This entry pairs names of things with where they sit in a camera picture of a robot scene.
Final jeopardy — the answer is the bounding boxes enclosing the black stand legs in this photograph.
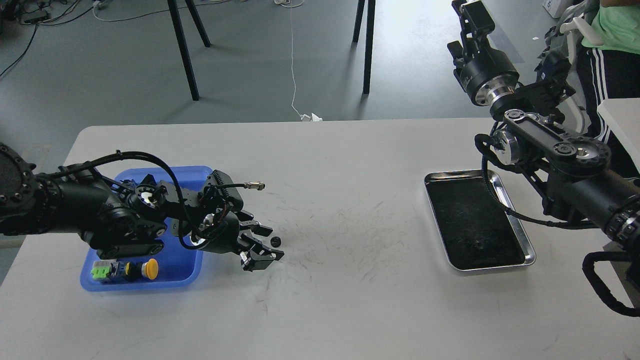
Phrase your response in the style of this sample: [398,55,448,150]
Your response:
[167,0,212,101]
[352,0,377,95]

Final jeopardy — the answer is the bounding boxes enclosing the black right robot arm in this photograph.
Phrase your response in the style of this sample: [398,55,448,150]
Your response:
[447,0,639,317]

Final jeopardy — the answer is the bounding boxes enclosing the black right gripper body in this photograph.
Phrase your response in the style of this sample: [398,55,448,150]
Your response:
[457,47,520,107]

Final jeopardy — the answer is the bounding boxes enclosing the white office chair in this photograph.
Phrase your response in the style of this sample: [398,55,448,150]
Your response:
[534,0,604,133]

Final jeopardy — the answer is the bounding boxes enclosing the silver metal tray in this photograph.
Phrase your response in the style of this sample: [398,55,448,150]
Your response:
[423,170,537,273]

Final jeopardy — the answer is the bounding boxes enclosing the black stand legs right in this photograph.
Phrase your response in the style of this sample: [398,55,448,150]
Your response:
[352,0,377,95]

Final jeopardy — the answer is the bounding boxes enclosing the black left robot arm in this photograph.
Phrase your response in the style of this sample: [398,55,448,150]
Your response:
[0,143,284,272]

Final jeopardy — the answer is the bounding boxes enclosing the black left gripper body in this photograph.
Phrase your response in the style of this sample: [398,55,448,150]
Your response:
[200,212,240,255]

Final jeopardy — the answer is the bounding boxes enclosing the floor cables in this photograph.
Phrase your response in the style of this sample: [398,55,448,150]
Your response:
[0,0,166,76]

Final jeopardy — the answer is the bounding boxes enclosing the yellow mushroom push button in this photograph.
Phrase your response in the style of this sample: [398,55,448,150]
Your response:
[118,259,159,282]

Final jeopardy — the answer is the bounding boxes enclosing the white side table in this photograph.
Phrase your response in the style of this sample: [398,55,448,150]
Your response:
[598,97,640,167]

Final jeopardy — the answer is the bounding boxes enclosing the white hanging cable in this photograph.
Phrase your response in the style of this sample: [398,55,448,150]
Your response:
[272,0,323,122]

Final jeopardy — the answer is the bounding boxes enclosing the person in green shirt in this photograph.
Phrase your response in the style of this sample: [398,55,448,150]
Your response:
[576,0,640,182]

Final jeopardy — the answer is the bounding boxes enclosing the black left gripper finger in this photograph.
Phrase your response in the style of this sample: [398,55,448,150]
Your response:
[235,210,274,240]
[237,235,285,272]

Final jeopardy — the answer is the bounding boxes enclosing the black stand legs left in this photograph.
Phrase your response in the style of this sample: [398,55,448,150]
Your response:
[167,0,212,101]

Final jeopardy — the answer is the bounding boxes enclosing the green grey connector part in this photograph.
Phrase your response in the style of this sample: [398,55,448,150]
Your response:
[90,259,119,283]

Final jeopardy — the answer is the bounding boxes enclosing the blue plastic tray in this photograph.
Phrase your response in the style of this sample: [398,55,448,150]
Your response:
[80,165,215,292]

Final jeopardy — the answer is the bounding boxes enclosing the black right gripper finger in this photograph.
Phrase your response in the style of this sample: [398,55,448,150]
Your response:
[446,41,467,81]
[451,0,496,56]

